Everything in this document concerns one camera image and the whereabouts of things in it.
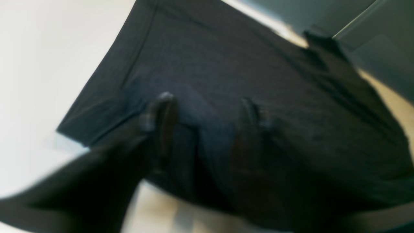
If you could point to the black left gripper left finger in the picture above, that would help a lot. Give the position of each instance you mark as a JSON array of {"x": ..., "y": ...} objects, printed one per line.
[{"x": 92, "y": 193}]

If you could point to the dark grey T-shirt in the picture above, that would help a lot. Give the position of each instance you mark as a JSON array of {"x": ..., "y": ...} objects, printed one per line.
[{"x": 289, "y": 138}]

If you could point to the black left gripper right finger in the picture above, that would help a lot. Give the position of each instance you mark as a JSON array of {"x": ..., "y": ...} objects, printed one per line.
[{"x": 270, "y": 186}]

